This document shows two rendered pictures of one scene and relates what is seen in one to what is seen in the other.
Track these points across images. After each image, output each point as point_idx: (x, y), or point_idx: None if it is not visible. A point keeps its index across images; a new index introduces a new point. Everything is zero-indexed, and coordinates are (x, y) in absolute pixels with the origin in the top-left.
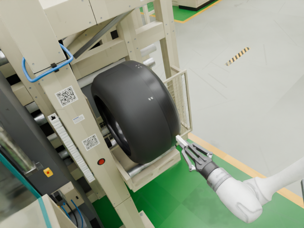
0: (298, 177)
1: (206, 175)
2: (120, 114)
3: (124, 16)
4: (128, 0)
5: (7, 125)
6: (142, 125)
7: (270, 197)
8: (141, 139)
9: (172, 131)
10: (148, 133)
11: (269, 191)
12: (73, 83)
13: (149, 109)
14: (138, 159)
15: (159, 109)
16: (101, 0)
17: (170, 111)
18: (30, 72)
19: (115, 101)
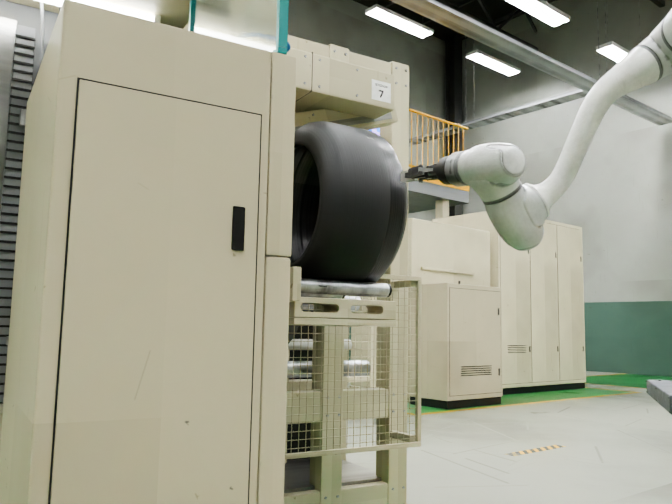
0: (575, 142)
1: (445, 161)
2: (322, 136)
3: None
4: (357, 88)
5: None
6: (352, 151)
7: (544, 196)
8: (346, 168)
9: (393, 192)
10: (358, 165)
11: (543, 188)
12: None
13: (366, 144)
14: (328, 223)
15: (380, 151)
16: (325, 68)
17: (395, 163)
18: None
19: (319, 126)
